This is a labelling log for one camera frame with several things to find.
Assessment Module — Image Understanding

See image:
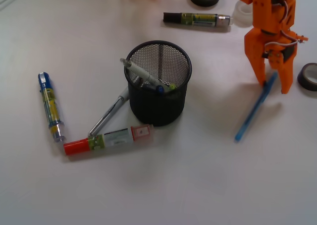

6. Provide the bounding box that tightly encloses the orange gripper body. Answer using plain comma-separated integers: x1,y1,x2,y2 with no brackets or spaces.
252,0,308,61

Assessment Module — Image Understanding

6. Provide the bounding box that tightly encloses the black mesh pen holder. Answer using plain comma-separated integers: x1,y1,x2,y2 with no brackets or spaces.
124,40,192,126

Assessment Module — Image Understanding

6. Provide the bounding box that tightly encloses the white clear ballpoint pen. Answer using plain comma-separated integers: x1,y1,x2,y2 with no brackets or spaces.
120,58,170,91

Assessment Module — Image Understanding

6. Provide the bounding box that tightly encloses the black cap marker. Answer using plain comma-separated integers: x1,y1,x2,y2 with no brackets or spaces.
163,12,233,28

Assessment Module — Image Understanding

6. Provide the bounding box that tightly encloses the black tape roll right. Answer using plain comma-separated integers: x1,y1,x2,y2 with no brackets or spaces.
297,63,317,92

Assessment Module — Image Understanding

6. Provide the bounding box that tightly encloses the clear tape roll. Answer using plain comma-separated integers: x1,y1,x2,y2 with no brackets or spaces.
232,0,253,27

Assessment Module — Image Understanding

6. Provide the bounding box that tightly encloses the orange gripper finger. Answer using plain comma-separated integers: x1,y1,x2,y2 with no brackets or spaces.
268,50,297,94
244,28,267,86

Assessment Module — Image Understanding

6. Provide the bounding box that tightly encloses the light blue ballpoint pen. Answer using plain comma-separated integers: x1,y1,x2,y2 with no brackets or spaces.
234,72,278,142

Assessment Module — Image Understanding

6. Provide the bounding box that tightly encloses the silver metal pen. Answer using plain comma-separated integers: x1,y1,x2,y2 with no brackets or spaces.
88,87,129,137

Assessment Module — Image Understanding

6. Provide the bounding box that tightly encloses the blue black ballpoint pen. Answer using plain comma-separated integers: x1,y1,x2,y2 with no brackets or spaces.
141,84,165,95

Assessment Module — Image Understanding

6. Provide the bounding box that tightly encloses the red cap marker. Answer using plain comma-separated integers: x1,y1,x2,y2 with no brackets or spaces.
63,124,154,156

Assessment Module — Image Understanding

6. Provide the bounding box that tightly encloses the blue cap marker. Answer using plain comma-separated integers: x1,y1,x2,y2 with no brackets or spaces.
38,72,66,143

